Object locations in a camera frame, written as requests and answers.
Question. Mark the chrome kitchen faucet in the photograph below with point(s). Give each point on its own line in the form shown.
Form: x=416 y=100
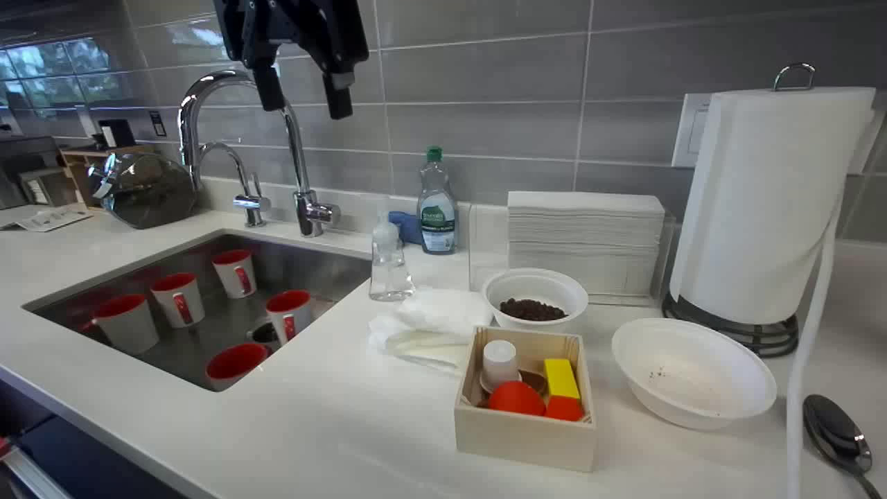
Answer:
x=315 y=218

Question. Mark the clear plastic bottle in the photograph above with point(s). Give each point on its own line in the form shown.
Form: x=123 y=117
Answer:
x=390 y=269

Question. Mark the empty white bowl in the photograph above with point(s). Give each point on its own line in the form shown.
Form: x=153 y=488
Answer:
x=691 y=376

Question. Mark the yellow block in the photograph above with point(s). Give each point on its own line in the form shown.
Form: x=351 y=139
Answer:
x=562 y=379

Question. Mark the crumpled white cloth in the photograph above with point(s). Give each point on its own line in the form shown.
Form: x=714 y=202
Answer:
x=428 y=321

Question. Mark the red white cup far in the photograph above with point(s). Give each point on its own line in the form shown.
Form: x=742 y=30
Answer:
x=236 y=274

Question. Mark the white paper towel roll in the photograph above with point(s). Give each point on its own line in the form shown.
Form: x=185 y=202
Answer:
x=843 y=117

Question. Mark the small white plastic cup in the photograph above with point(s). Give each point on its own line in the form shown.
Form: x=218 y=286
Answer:
x=500 y=365

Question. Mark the green dish soap bottle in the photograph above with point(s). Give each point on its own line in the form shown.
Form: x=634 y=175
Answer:
x=436 y=208

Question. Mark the red white cup middle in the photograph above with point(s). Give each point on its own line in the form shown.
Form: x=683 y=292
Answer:
x=179 y=299

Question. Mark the red white cup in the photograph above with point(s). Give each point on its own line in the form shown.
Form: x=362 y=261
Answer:
x=236 y=274
x=179 y=299
x=130 y=324
x=233 y=361
x=290 y=311

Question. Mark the large orange ball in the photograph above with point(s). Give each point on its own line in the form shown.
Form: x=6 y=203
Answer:
x=516 y=398

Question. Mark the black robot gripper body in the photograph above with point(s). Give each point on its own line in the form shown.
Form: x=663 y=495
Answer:
x=332 y=31

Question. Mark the white bowl with coffee beans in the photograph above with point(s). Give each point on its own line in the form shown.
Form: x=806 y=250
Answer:
x=536 y=300

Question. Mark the red white cup right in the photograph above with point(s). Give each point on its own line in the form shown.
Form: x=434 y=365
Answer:
x=290 y=311

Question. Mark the red white cup left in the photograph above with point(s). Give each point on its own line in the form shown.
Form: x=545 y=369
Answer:
x=130 y=324

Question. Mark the red white cup front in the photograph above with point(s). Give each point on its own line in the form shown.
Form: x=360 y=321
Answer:
x=233 y=361

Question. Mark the small chrome side faucet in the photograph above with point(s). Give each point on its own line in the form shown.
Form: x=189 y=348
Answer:
x=250 y=199

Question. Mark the stack of white napkins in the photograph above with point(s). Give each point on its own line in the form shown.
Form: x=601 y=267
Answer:
x=608 y=243

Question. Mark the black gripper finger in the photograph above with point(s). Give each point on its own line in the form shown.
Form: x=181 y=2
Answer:
x=268 y=88
x=337 y=89

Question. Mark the small orange ball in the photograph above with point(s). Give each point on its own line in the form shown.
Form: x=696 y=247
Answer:
x=565 y=409

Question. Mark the black metal spoon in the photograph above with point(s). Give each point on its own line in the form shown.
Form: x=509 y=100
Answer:
x=842 y=439

